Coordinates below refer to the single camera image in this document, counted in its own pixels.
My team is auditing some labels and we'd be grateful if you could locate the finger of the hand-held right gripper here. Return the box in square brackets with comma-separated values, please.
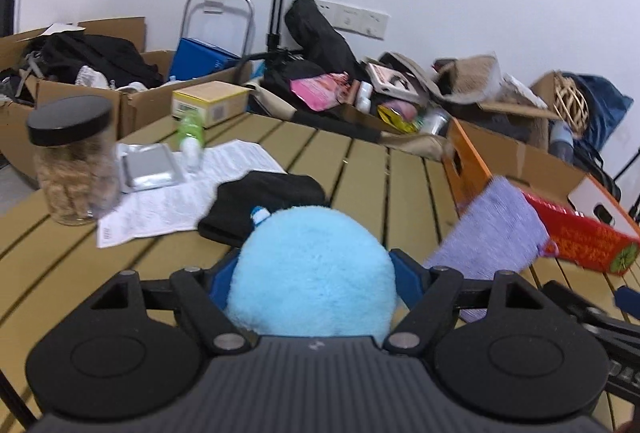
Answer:
[614, 272, 640, 299]
[542, 265, 640, 349]

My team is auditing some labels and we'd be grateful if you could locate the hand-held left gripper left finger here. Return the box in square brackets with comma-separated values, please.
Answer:
[82, 247, 253, 355]

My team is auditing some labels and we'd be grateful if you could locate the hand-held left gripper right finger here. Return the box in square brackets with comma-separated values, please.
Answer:
[382, 249, 551, 355]

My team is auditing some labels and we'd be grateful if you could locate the blue plush toy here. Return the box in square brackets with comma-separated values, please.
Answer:
[225, 205, 398, 344]

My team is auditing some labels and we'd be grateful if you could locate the purple knit pouch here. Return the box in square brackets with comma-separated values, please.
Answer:
[424, 177, 559, 323]

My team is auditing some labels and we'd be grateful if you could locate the red cardboard box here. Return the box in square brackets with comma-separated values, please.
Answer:
[442, 118, 640, 275]

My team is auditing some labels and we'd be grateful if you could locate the white paper sheet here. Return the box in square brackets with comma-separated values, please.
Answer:
[97, 140, 286, 249]

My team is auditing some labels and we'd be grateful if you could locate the tan folding slat table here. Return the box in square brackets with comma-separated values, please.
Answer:
[0, 110, 640, 433]

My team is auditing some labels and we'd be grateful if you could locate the black cloth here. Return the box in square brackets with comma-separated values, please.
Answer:
[197, 170, 331, 249]

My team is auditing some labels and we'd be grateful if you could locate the black luggage bag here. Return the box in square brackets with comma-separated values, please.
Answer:
[572, 142, 623, 202]

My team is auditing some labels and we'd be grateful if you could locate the silver foil packet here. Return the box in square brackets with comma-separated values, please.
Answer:
[117, 143, 186, 191]

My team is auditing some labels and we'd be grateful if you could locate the green and white bottle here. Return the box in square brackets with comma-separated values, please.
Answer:
[177, 113, 206, 171]

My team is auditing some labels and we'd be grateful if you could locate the silver can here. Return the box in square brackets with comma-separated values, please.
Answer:
[421, 108, 451, 137]

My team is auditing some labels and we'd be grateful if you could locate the blue water bottle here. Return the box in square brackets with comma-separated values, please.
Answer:
[547, 119, 576, 162]

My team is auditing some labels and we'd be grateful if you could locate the yellow packet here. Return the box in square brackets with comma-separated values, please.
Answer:
[377, 104, 420, 134]

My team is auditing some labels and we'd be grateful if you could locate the small yellow box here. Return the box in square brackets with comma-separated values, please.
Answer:
[171, 80, 251, 128]

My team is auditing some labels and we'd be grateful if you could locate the dark blue cloth bag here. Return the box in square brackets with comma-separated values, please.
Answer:
[562, 73, 634, 154]

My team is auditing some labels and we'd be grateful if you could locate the small white bottle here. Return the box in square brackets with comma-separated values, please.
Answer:
[356, 82, 375, 114]

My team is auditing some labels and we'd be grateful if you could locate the brown cardboard box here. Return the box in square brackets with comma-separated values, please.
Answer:
[119, 50, 253, 138]
[0, 17, 147, 188]

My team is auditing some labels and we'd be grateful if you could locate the clear jar with black lid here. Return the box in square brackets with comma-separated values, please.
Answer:
[27, 95, 121, 226]

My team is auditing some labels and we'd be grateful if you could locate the rattan ball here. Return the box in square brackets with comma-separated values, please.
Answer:
[551, 73, 593, 134]

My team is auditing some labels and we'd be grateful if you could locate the open cardboard box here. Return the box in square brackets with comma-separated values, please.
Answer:
[445, 72, 563, 154]

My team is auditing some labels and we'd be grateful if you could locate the pink and white flat box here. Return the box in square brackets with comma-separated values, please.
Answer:
[367, 60, 426, 104]

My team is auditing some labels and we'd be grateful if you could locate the pink packet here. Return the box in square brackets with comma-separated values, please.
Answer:
[290, 73, 351, 111]

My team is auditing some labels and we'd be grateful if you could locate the beige woven hat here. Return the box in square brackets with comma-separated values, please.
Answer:
[435, 55, 503, 104]

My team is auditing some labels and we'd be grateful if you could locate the blue box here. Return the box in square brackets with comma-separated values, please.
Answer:
[172, 38, 242, 81]

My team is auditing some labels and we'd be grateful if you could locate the black clothes pile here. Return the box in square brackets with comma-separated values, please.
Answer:
[30, 33, 163, 88]

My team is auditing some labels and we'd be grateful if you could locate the black fabric bag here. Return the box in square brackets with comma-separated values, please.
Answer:
[284, 0, 360, 76]

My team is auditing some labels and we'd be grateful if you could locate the white wall socket panel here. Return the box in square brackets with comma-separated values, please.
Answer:
[312, 0, 391, 38]

